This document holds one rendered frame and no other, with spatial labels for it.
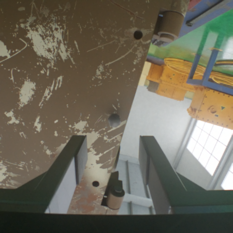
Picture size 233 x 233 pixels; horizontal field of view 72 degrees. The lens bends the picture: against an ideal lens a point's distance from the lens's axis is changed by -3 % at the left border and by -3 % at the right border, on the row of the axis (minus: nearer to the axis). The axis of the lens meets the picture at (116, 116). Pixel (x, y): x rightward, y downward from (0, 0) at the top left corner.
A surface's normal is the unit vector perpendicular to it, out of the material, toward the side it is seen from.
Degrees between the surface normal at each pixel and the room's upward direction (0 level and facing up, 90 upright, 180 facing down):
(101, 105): 90
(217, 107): 90
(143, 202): 90
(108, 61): 90
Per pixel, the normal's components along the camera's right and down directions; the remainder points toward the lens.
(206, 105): -0.03, 0.24
